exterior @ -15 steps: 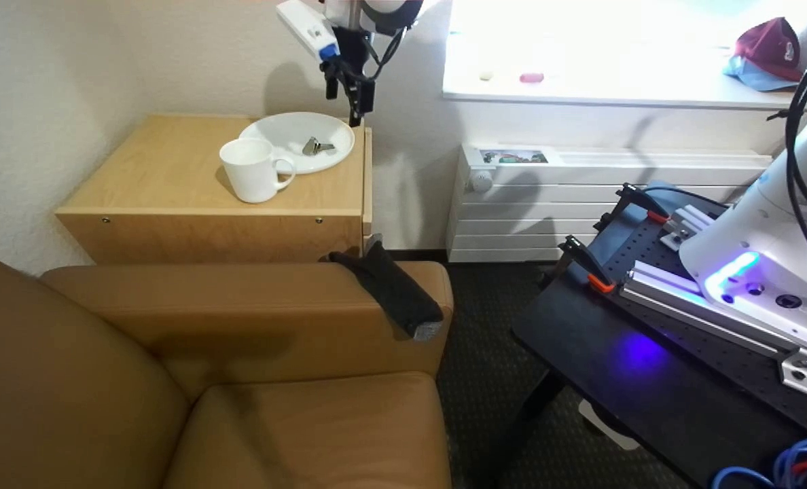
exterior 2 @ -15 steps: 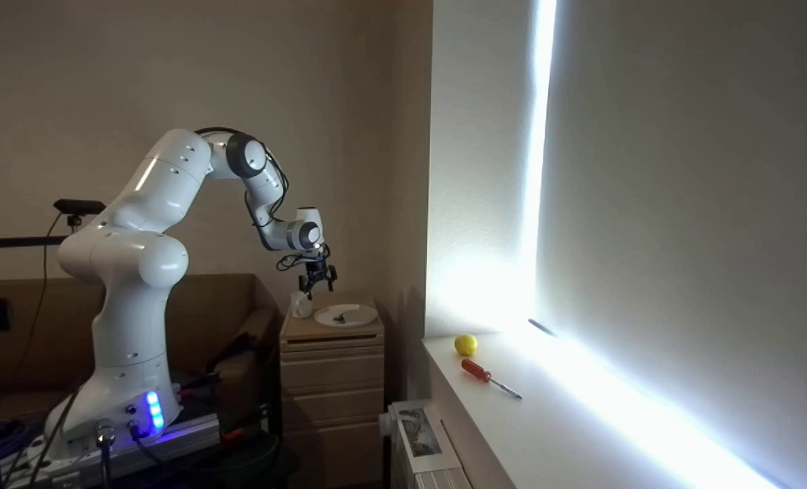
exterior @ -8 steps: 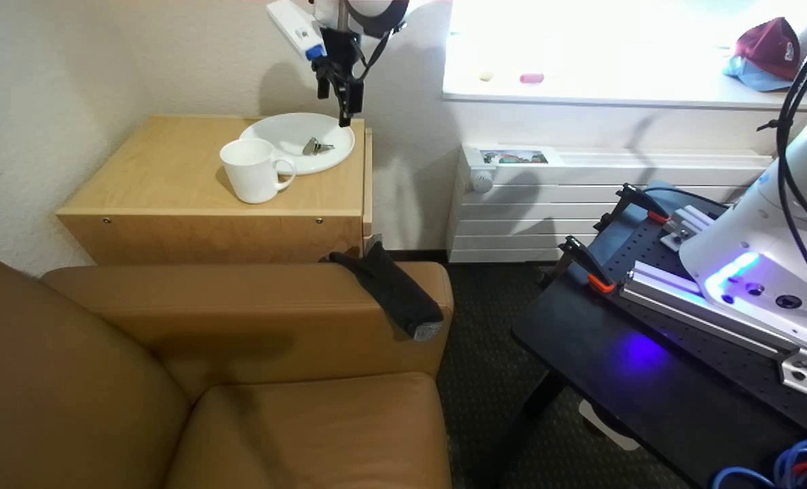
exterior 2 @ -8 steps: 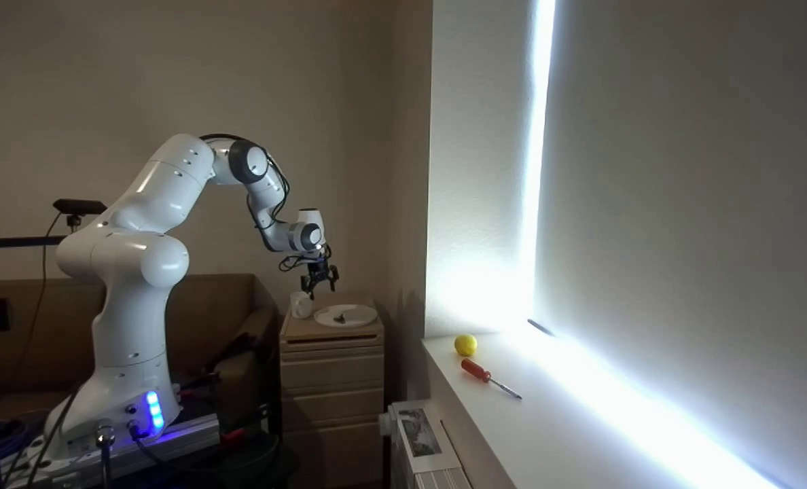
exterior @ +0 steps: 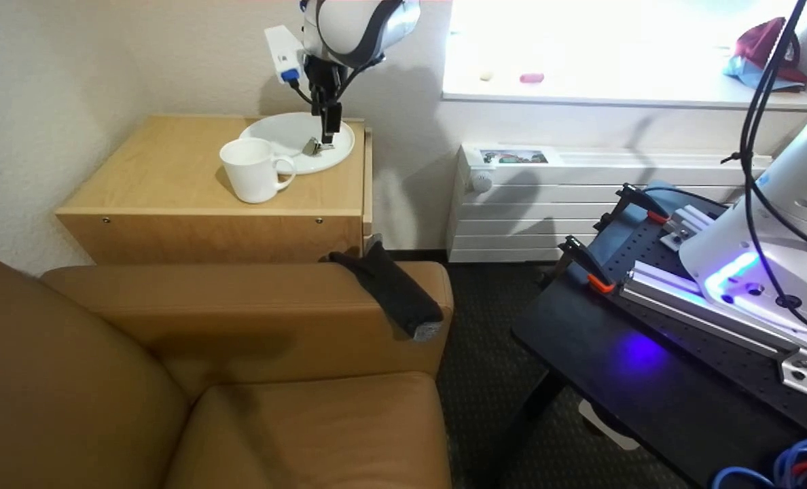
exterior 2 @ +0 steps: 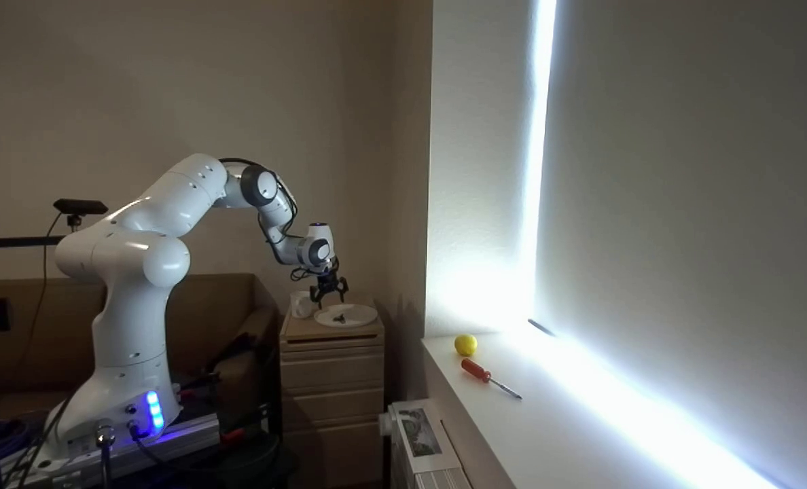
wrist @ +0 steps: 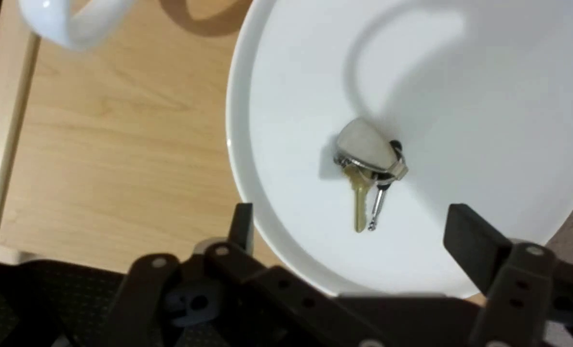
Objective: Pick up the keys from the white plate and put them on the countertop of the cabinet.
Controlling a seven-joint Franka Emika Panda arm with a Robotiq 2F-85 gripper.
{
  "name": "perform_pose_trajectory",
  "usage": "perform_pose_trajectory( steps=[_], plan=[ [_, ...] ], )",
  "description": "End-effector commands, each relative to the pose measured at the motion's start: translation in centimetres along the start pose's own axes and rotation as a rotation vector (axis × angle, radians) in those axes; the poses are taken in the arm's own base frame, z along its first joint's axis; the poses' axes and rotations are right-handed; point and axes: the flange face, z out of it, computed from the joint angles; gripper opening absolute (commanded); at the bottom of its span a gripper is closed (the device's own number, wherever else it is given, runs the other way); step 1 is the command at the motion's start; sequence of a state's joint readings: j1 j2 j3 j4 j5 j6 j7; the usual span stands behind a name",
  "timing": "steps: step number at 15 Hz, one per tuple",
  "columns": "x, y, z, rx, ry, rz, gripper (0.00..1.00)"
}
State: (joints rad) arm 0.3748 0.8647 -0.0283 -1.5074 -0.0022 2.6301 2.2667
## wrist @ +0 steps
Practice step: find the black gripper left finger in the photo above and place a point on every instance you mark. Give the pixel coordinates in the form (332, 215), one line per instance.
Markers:
(241, 225)

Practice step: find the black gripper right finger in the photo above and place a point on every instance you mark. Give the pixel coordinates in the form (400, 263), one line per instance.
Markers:
(475, 248)

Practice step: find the white bowl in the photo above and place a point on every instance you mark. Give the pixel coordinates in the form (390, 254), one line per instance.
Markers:
(490, 128)

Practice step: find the white mug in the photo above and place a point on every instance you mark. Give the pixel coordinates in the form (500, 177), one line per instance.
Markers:
(73, 26)

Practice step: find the keys with white fob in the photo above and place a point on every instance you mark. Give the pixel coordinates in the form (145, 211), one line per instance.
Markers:
(365, 146)

